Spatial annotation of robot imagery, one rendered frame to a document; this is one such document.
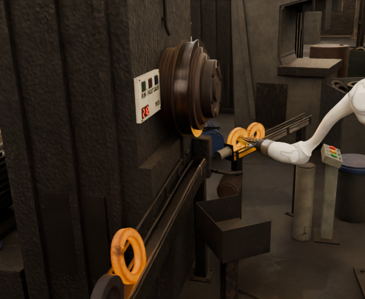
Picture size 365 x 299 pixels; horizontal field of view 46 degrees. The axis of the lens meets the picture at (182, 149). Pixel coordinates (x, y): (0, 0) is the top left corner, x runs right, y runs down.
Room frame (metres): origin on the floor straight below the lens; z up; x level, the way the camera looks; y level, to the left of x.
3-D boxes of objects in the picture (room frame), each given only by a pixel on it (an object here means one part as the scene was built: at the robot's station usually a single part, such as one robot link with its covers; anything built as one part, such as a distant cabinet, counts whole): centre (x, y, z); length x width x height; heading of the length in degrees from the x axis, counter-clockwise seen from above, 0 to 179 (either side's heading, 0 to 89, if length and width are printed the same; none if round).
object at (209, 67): (2.05, -0.15, 1.11); 0.28 x 0.06 x 0.28; 164
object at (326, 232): (2.54, -0.95, 0.31); 0.24 x 0.16 x 0.62; 164
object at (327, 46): (6.64, -2.30, 0.45); 0.59 x 0.59 x 0.89
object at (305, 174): (2.54, -0.79, 0.26); 0.12 x 0.12 x 0.52
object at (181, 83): (2.08, -0.06, 1.11); 0.47 x 0.06 x 0.47; 164
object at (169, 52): (2.10, 0.02, 1.12); 0.47 x 0.10 x 0.47; 164
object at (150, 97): (1.78, 0.14, 1.15); 0.26 x 0.02 x 0.18; 164
